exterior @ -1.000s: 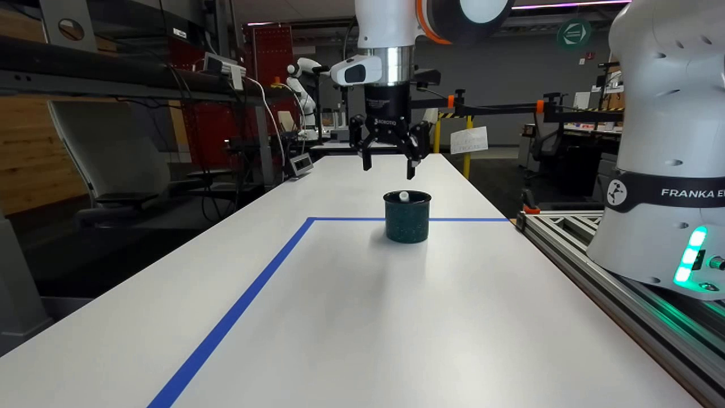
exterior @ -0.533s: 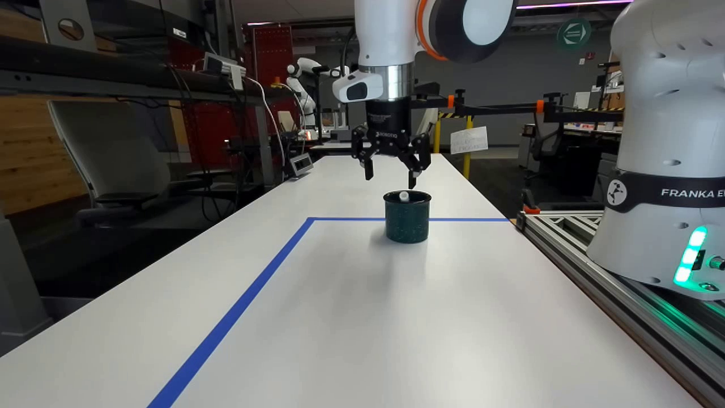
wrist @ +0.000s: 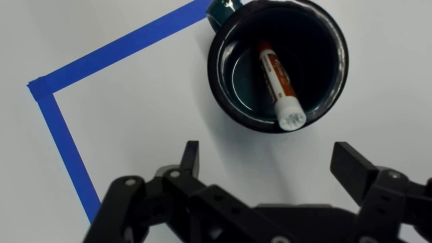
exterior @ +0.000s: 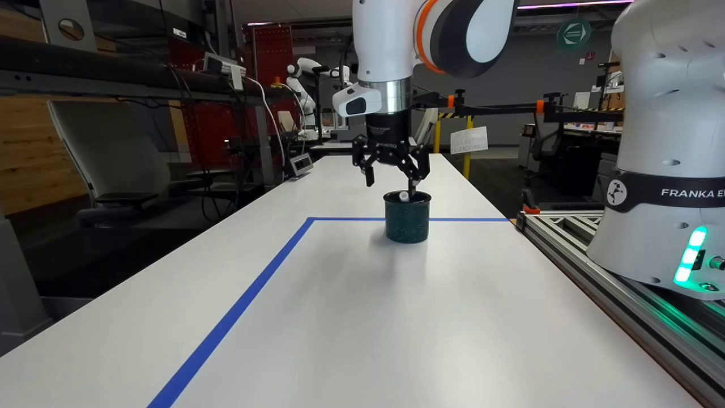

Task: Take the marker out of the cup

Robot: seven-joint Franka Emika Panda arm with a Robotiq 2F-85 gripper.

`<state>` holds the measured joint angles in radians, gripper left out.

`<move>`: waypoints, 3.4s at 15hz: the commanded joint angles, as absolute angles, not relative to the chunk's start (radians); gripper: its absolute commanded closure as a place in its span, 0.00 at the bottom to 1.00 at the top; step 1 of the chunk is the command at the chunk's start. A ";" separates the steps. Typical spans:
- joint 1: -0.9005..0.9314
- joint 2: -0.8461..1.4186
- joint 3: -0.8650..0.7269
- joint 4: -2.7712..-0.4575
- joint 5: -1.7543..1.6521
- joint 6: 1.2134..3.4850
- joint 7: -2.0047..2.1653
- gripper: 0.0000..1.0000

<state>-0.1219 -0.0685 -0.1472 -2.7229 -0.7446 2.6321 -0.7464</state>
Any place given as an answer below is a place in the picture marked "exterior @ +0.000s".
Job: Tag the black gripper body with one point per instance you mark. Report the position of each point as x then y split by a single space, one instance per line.
387 133

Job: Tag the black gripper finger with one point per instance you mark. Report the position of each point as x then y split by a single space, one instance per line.
417 162
367 162

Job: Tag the orange white marker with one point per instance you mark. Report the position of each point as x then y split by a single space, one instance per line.
403 199

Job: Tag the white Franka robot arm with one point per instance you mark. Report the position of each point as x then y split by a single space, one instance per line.
665 115

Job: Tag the dark teal cup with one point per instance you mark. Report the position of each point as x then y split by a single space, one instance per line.
408 223

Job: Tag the white paper sign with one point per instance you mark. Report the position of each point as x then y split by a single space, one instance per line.
470 139

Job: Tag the small grey display box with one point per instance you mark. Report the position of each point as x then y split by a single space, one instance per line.
299 164

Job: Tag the small white background robot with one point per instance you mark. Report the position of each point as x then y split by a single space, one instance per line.
307 98

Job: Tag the black boom with orange clamps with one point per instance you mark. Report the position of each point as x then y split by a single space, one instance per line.
498 107

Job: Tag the red cabinet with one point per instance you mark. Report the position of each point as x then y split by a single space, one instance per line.
268 53

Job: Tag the white box device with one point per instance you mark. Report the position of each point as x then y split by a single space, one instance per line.
224 68

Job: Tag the round teal sign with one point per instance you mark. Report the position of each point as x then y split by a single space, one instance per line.
576 33

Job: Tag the long blue tape strip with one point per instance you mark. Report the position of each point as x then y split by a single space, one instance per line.
226 325

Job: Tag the grey office chair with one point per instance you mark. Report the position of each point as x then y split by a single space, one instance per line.
113 150

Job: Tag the black metal shelf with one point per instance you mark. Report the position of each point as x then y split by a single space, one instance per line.
92 76

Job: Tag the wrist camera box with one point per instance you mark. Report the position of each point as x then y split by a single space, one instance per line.
354 100

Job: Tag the yellow post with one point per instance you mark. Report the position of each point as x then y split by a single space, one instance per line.
470 148

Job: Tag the aluminium rail frame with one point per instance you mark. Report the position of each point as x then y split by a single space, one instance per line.
642 310

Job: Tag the wooden wall panel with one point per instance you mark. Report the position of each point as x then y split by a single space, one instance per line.
30 160

